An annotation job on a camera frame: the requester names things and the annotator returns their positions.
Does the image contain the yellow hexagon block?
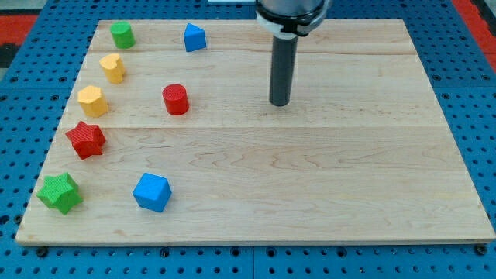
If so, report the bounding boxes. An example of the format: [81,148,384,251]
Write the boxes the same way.
[77,85,109,118]

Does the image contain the yellow heart block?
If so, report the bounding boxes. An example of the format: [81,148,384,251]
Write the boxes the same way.
[99,53,126,84]

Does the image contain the red star block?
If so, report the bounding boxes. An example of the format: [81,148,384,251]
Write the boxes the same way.
[65,121,106,160]

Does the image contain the blue cube block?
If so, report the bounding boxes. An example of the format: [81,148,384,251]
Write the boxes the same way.
[133,173,172,212]

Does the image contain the green cylinder block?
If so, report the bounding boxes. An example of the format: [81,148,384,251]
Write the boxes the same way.
[110,21,136,49]

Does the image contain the green star block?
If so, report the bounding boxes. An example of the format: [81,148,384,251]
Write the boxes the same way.
[36,172,83,215]

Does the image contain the wooden board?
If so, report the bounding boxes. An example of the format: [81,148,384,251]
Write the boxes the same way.
[15,19,495,246]

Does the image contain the blue triangle block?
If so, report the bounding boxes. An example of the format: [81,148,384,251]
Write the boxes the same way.
[183,23,207,52]

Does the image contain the dark grey cylindrical pointer rod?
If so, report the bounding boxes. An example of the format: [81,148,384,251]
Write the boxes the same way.
[269,36,298,107]

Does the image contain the red cylinder block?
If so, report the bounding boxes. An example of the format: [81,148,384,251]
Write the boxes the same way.
[162,84,189,115]

